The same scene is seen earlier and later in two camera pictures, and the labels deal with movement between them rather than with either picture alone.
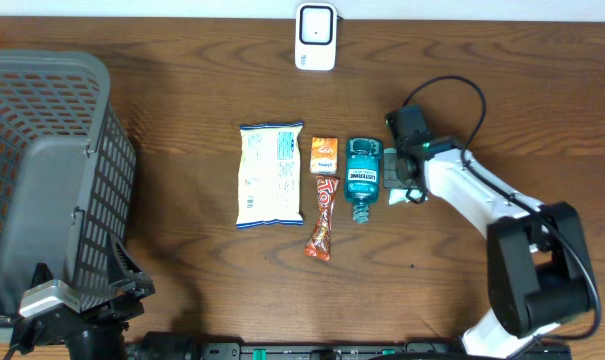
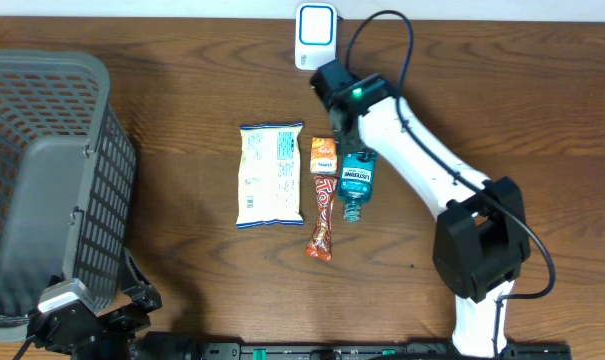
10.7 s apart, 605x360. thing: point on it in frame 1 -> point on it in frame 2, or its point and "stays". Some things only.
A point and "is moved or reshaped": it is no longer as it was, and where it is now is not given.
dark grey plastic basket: x=59 y=177 stays
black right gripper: x=390 y=180 -> x=344 y=143
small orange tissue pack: x=324 y=155 stays
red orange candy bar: x=319 y=243 stays
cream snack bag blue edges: x=268 y=176 stays
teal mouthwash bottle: x=362 y=175 is moved or reshaped
